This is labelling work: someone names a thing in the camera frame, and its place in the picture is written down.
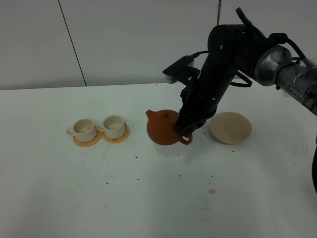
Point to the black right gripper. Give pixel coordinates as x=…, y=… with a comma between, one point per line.
x=199, y=101

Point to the brown clay teapot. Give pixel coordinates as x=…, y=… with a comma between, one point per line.
x=160, y=128

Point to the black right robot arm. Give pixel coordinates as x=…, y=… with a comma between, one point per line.
x=242, y=49

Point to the beige round teapot mat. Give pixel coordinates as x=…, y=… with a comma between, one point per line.
x=230, y=128

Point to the right orange round coaster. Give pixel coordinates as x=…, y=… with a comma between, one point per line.
x=117, y=140

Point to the orange round coaster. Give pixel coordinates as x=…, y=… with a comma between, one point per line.
x=117, y=140
x=87, y=144

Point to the right white teacup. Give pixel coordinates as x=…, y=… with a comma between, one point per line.
x=113, y=127

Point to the white teacup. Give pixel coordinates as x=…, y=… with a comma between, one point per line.
x=113, y=127
x=84, y=130

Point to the left orange round coaster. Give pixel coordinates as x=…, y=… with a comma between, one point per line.
x=87, y=144

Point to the left white teacup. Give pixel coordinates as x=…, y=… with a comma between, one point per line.
x=84, y=130

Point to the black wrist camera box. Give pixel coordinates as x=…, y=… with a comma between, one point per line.
x=182, y=70

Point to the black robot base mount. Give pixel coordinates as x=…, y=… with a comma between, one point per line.
x=314, y=170

